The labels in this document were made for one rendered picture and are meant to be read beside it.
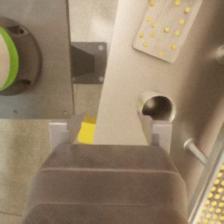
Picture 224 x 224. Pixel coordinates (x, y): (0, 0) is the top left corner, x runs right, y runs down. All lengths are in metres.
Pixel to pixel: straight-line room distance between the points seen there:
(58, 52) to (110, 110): 0.22
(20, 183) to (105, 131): 1.47
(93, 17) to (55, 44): 0.96
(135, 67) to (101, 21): 0.87
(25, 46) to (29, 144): 1.32
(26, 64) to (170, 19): 0.35
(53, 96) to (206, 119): 0.42
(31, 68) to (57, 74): 0.05
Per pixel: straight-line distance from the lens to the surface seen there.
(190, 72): 0.50
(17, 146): 1.67
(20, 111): 0.41
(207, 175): 0.44
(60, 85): 0.36
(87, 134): 0.54
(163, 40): 0.48
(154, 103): 0.48
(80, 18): 1.32
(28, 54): 0.34
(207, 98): 0.53
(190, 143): 0.55
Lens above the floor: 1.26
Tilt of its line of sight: 74 degrees down
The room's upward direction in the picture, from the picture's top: 174 degrees counter-clockwise
